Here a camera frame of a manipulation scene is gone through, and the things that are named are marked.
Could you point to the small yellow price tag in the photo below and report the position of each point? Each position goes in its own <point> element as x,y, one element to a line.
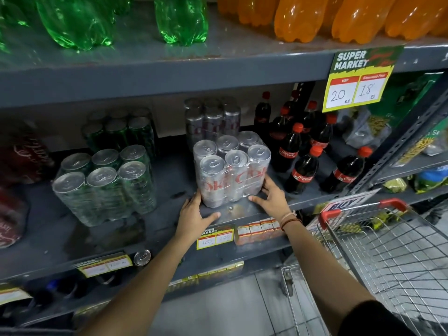
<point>105,265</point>
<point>12,295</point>
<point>215,237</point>

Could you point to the single silver can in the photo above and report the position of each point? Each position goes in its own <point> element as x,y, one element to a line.
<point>142,257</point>

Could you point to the shrink-wrapped green can pack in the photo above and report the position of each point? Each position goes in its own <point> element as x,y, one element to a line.
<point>119,131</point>
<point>101,188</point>

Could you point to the group of dark cola bottles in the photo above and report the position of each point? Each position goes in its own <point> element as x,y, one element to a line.
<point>301,160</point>

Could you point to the large green yellow price sign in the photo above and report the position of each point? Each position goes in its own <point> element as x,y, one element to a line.
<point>360,78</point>

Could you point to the small yellow snack packet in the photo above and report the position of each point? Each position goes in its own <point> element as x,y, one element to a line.
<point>394,185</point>

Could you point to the strip of orange price tags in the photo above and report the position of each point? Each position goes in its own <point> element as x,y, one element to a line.
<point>259,230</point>

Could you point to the person's right hand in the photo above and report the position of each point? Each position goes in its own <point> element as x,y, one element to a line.
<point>274,204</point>

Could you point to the strip of yellow price tags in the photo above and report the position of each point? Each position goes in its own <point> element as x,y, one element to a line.
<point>206,274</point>

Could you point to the yellow green snack packet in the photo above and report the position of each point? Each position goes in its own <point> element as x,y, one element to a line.
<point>425,145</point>

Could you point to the person's right forearm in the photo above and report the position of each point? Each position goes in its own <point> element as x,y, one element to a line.
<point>322,265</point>

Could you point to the row of orange soda bottles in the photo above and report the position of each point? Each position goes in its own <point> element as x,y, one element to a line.
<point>332,15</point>

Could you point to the shrink-wrapped red can pack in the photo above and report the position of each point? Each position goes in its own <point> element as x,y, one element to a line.
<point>10,220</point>
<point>24,159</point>

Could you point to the shrink-wrapped silver can pack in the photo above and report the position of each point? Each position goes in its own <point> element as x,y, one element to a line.
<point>227,171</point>
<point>210,118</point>

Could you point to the person's left hand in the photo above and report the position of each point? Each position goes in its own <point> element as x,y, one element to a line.
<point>191,220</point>

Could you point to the green soda bottle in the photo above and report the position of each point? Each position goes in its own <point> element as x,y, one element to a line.
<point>8,17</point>
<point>77,20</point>
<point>182,19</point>

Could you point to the person's left thumb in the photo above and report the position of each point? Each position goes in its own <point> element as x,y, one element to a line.
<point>211,218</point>

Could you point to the clear plastic snack bag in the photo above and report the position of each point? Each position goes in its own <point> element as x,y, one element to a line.
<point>365,129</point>

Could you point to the person's right thumb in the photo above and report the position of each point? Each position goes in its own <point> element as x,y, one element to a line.
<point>258,199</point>

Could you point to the grey metal shelf rack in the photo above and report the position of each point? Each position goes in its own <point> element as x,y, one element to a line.
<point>140,62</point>

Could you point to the person's left forearm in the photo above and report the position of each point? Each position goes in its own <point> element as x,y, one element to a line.
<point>147,286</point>

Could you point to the black sleeve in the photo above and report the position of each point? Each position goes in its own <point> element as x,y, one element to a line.
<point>374,321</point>

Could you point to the white red offer sign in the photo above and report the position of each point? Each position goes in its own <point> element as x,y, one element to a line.
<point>346,206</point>

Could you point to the blue green snack packet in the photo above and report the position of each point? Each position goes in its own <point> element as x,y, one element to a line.
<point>432,180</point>

